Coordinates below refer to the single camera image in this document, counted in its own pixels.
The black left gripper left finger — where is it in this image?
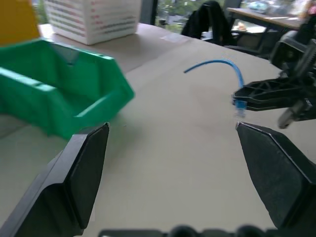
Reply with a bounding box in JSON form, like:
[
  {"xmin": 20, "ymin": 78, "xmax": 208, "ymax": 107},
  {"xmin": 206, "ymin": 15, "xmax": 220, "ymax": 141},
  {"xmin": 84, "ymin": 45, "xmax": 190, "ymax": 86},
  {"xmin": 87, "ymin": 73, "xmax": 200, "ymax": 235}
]
[{"xmin": 0, "ymin": 122, "xmax": 110, "ymax": 237}]

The blue ethernet cable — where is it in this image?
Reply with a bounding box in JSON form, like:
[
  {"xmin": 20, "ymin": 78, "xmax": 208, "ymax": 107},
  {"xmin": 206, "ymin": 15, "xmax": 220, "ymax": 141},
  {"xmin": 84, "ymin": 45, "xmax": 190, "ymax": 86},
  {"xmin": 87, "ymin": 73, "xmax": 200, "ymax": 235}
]
[{"xmin": 183, "ymin": 59, "xmax": 248, "ymax": 118}]

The orange box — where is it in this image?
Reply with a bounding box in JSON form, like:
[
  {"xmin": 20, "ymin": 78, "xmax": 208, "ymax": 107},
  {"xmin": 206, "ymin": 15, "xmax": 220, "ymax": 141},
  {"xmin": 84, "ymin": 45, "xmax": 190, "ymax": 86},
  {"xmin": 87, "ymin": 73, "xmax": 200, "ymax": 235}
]
[{"xmin": 0, "ymin": 0, "xmax": 40, "ymax": 47}]

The white slotted plastic basket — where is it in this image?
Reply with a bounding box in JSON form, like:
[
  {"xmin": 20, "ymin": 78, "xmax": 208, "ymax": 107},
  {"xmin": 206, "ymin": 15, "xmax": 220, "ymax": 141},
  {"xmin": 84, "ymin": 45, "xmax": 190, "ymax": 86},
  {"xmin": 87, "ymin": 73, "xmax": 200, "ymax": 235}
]
[{"xmin": 43, "ymin": 0, "xmax": 140, "ymax": 46}]

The green plastic bin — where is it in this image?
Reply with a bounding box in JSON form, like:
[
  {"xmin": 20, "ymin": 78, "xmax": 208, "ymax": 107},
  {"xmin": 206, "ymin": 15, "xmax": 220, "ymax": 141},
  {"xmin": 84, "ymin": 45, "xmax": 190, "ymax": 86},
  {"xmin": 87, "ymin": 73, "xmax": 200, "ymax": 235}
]
[{"xmin": 0, "ymin": 38, "xmax": 137, "ymax": 140}]

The clear tape patch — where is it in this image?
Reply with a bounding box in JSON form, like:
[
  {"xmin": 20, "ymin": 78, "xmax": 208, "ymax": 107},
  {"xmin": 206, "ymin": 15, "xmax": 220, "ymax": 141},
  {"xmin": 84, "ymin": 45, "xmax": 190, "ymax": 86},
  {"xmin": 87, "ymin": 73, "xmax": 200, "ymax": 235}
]
[{"xmin": 159, "ymin": 34, "xmax": 189, "ymax": 43}]

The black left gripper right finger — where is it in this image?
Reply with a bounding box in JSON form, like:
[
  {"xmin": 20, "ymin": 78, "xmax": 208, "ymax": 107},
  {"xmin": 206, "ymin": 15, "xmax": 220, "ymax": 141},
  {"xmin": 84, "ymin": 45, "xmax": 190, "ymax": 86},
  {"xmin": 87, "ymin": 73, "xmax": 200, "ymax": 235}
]
[{"xmin": 236, "ymin": 121, "xmax": 316, "ymax": 230}]

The wooden background desk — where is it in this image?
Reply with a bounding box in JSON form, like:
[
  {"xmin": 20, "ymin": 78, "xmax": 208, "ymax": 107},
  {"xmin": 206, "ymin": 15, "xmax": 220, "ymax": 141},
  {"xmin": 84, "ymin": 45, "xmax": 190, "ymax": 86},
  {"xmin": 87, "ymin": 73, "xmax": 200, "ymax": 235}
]
[{"xmin": 226, "ymin": 6, "xmax": 312, "ymax": 31}]

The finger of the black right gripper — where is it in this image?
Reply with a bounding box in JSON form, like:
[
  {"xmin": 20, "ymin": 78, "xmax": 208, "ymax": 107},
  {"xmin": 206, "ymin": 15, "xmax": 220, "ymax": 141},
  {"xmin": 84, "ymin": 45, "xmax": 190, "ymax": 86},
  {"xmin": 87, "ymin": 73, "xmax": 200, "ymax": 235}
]
[
  {"xmin": 232, "ymin": 78, "xmax": 316, "ymax": 101},
  {"xmin": 244, "ymin": 98, "xmax": 301, "ymax": 111}
]

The black office chair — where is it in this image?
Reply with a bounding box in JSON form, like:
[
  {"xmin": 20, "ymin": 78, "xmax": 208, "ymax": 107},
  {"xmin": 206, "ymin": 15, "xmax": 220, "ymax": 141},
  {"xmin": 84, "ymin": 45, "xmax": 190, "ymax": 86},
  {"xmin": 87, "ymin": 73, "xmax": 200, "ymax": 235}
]
[{"xmin": 201, "ymin": 23, "xmax": 276, "ymax": 59}]

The black jacket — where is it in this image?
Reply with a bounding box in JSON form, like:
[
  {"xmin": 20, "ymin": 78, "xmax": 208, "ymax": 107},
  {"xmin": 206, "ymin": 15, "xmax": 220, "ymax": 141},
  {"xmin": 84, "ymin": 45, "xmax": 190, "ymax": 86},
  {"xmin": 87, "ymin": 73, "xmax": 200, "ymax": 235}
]
[{"xmin": 181, "ymin": 0, "xmax": 236, "ymax": 47}]

